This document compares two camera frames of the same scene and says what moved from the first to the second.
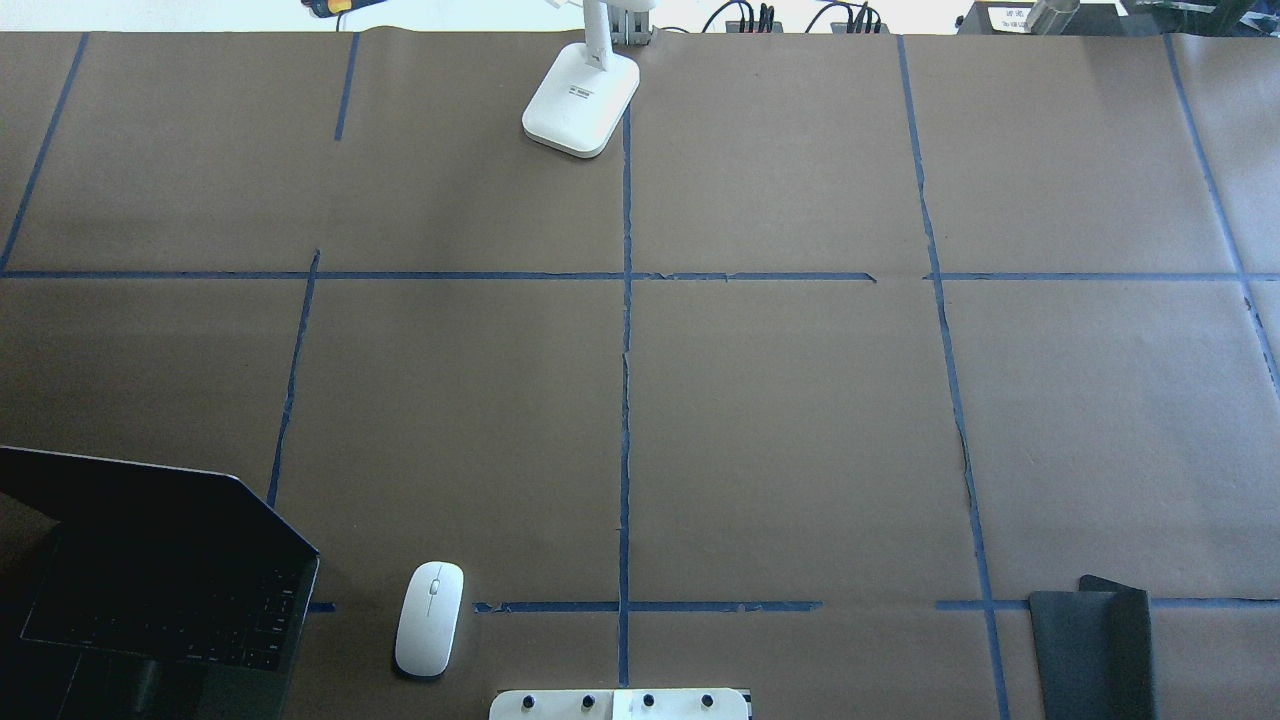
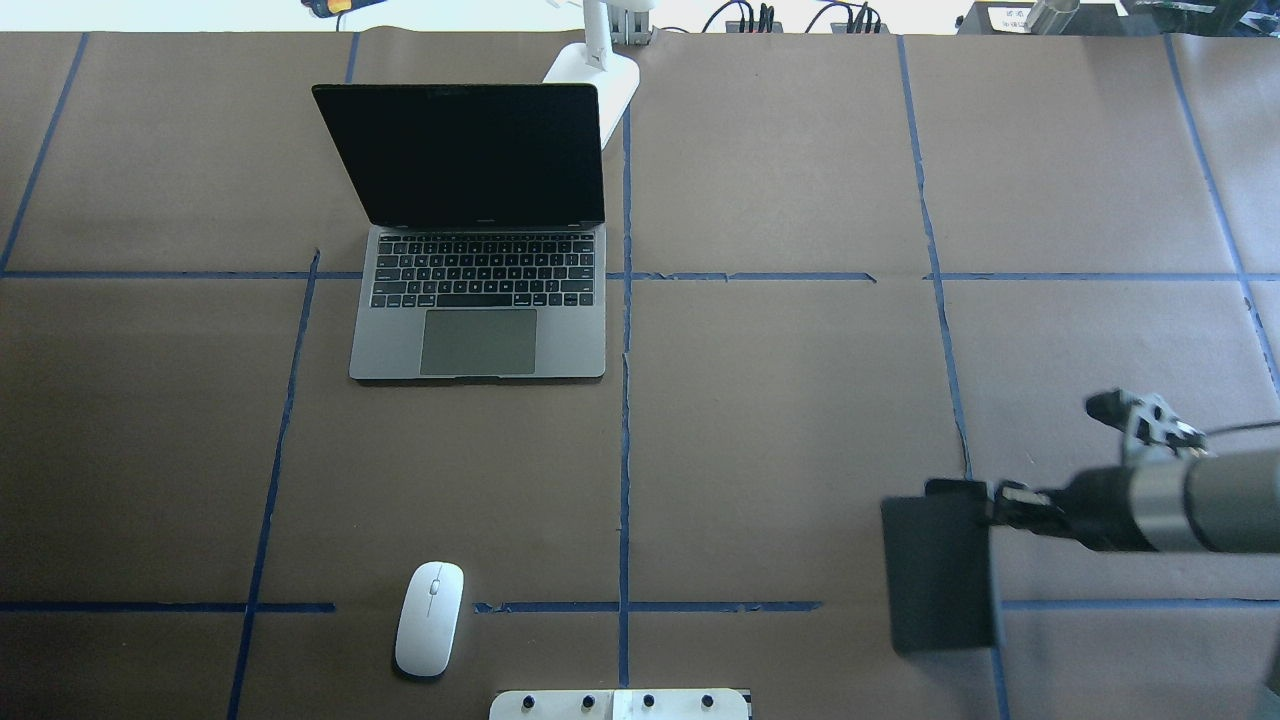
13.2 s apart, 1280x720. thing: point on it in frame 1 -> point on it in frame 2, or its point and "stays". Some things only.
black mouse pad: (1094, 651) -> (940, 567)
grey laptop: (138, 592) -> (486, 262)
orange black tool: (333, 8) stays
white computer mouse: (428, 618) stays
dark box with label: (1002, 17) stays
